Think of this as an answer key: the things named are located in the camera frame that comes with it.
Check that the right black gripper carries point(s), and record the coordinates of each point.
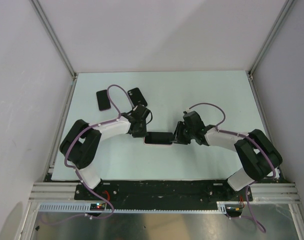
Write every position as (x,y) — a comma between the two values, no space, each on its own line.
(178,138)

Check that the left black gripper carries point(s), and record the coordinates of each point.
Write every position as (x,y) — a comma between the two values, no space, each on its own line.
(142,134)

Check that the black smartphone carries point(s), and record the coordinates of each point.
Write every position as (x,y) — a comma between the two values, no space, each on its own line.
(159,137)

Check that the pink phone case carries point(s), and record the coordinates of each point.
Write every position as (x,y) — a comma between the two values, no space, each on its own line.
(157,145)

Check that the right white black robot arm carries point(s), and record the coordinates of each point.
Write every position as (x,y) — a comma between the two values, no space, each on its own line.
(257,154)

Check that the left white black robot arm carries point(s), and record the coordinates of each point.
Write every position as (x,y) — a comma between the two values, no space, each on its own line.
(80,145)

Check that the black phone case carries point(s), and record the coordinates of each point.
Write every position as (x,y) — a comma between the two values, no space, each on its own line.
(137,97)

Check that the small black phone left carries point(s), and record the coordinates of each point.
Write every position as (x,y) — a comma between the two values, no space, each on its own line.
(103,100)

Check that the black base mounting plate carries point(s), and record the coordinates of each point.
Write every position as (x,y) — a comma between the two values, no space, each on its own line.
(163,195)

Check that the left controller board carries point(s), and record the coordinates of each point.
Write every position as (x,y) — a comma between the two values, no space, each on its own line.
(97,206)

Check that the controller board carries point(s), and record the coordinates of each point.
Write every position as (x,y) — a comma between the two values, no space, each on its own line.
(233,211)
(97,206)

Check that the right controller board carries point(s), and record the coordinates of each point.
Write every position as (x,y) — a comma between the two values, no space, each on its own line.
(233,211)

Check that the aluminium front frame rail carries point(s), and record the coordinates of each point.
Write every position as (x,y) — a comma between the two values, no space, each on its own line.
(263,193)

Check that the left aluminium corner post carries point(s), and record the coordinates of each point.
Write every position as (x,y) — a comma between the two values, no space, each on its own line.
(41,14)

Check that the aluminium corner post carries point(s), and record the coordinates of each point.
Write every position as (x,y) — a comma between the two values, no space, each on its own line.
(272,34)
(41,14)

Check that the right aluminium corner post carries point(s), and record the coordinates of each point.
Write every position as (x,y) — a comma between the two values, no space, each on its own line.
(272,34)

